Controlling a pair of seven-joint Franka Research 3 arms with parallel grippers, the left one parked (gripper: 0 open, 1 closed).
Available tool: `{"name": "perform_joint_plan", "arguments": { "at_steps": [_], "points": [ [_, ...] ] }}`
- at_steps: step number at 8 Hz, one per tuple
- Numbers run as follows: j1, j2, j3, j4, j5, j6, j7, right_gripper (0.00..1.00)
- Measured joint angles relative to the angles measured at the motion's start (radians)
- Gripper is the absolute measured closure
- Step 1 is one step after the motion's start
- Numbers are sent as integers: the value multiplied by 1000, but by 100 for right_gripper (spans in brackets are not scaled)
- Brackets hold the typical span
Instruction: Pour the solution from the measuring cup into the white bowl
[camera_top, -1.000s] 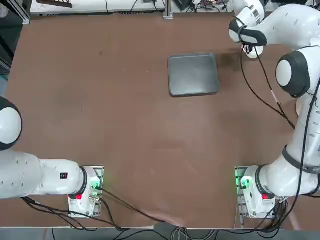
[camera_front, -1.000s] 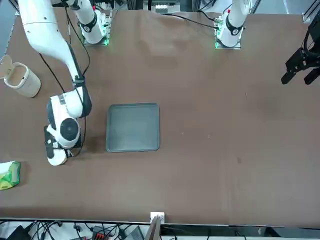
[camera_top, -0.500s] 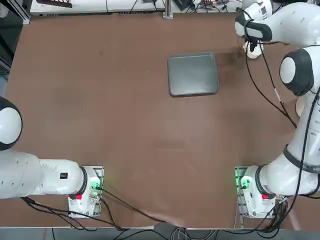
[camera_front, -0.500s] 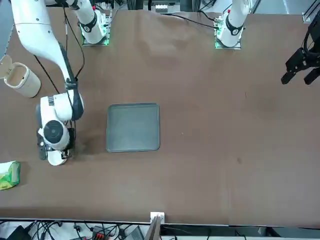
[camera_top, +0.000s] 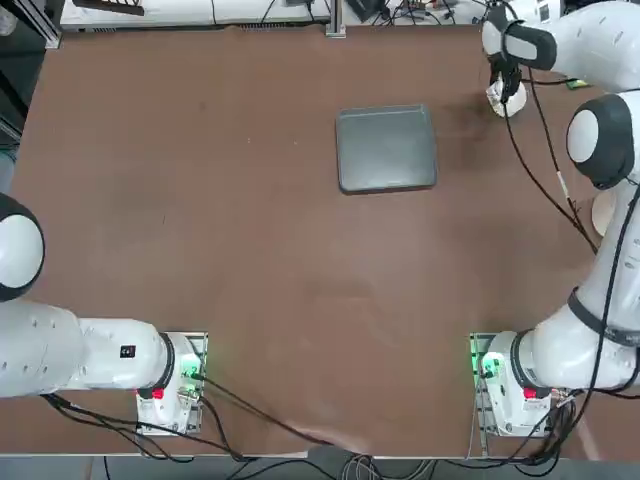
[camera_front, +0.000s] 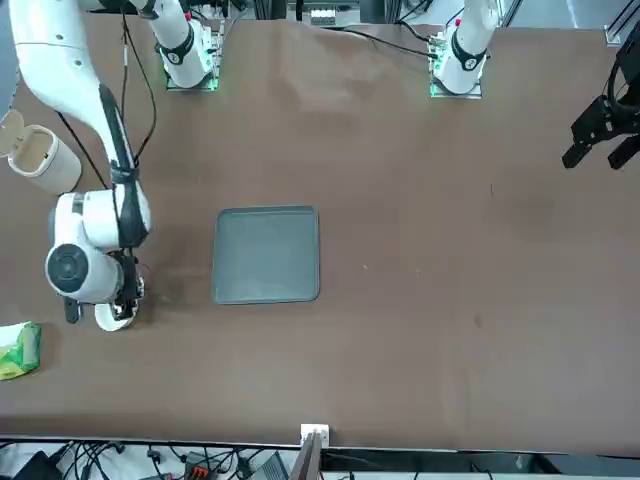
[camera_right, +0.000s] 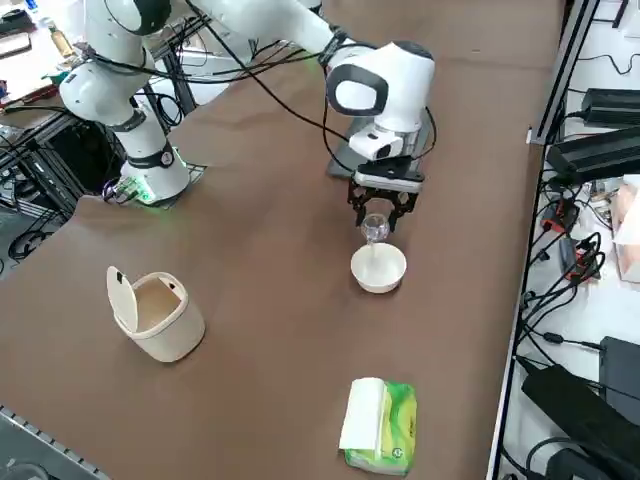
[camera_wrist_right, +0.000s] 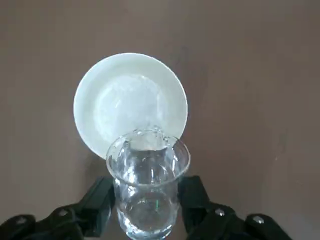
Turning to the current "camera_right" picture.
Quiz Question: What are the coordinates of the black box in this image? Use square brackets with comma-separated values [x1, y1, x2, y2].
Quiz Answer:
[598, 335, 640, 426]

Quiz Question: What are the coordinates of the green tissue pack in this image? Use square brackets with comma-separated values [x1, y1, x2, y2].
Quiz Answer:
[338, 377, 419, 473]

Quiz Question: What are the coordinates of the white bowl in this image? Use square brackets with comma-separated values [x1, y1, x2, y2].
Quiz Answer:
[349, 242, 408, 295]

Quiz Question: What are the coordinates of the beige bin with lid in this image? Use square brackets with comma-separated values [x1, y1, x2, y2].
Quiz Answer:
[105, 264, 207, 364]

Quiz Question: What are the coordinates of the amber glass bottle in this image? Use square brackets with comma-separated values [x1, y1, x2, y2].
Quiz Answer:
[49, 22, 76, 59]

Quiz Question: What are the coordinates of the pink and white box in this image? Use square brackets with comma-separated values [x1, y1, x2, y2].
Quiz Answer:
[612, 174, 640, 285]

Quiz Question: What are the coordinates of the aluminium frame bar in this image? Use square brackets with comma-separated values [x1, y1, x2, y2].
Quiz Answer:
[528, 0, 601, 146]

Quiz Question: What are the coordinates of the large black power adapter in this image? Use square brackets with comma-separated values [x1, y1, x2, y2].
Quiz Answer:
[521, 363, 640, 469]

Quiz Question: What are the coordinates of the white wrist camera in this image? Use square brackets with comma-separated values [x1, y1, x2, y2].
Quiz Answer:
[352, 157, 425, 194]

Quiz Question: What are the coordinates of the long black power adapter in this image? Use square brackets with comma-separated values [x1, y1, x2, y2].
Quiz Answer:
[546, 125, 640, 184]

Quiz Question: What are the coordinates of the aluminium rail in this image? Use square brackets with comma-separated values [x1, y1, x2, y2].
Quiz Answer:
[0, 404, 111, 480]

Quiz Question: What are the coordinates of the clear glass measuring cup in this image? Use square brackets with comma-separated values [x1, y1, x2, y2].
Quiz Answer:
[360, 212, 392, 247]

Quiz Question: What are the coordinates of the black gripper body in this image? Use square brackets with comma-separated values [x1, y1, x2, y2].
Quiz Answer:
[347, 178, 420, 205]

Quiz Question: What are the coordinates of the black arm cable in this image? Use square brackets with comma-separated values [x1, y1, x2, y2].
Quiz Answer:
[184, 0, 357, 176]

